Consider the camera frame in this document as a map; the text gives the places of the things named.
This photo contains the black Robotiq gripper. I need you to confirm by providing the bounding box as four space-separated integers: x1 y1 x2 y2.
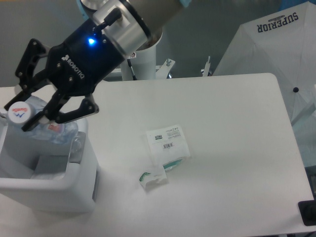
4 19 123 132

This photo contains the clear crushed plastic water bottle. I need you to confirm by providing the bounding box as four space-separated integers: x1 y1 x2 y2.
5 96 79 145

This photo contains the white plastic wrapper with barcode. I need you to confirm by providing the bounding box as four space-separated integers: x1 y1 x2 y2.
139 124 191 191

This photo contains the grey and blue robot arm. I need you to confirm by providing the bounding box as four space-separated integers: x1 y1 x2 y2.
5 0 190 132

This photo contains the white trash can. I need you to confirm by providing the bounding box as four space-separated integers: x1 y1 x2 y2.
0 118 100 212

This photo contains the white Superior umbrella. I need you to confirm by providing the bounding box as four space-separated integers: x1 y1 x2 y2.
212 1 316 139

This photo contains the black device at table edge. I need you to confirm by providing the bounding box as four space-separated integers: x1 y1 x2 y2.
298 200 316 226

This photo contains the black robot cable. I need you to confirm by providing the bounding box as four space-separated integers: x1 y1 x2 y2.
127 58 138 81

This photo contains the white robot pedestal with base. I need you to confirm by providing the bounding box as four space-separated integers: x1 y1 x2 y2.
103 29 213 82

